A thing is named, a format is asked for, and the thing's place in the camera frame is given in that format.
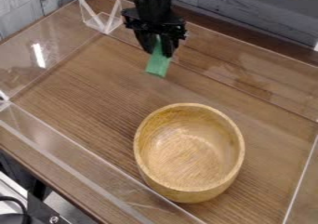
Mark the brown wooden bowl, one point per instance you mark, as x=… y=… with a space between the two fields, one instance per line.
x=189 y=149

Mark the black metal table bracket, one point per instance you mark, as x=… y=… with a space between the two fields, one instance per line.
x=43 y=214

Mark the green rectangular block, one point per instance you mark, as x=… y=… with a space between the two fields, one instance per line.
x=160 y=62

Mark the clear acrylic tray walls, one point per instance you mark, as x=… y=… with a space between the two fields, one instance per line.
x=77 y=94

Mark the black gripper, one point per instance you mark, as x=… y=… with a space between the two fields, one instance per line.
x=152 y=19

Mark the clear acrylic corner bracket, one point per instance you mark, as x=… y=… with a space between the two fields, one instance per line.
x=101 y=21

